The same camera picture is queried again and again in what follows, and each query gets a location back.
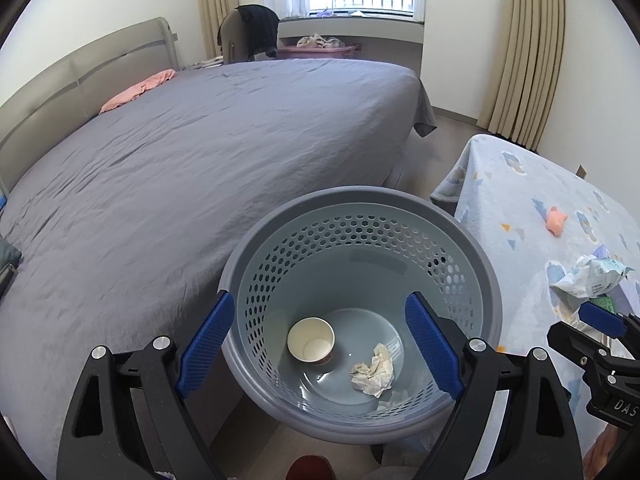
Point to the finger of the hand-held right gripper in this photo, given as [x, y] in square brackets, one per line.
[602, 319]
[570, 337]

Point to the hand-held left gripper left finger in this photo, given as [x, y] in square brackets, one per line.
[207, 342]

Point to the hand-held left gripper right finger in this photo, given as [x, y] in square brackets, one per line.
[432, 342]

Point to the light blue wet wipes packet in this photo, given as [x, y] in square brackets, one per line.
[587, 277]

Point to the beige tissue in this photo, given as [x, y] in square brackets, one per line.
[372, 372]

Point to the white paper cup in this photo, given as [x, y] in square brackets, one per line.
[310, 340]

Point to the grey perforated plastic basket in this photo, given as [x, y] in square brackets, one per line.
[360, 240]

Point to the pink pig toy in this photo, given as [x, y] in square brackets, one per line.
[556, 221]

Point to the dark red round object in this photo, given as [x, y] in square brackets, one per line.
[310, 469]

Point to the bed with grey sheet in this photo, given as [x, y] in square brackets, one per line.
[165, 180]

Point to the pink cloth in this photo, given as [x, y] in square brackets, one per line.
[137, 89]

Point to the beige curtain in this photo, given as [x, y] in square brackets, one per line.
[215, 5]
[525, 50]

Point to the grey padded headboard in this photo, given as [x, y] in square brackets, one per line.
[55, 90]

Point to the wooden chair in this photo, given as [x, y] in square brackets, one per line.
[231, 37]

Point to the pink storage box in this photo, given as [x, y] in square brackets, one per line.
[320, 52]

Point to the grey window ledge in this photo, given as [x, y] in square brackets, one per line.
[350, 27]

